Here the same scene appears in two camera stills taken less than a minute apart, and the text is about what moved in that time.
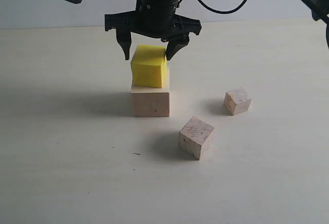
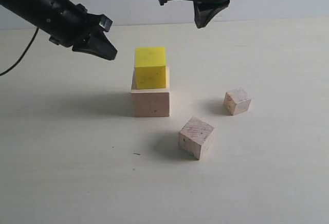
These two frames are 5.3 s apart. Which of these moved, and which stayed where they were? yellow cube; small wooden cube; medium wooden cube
Moved: yellow cube
Stayed: small wooden cube; medium wooden cube
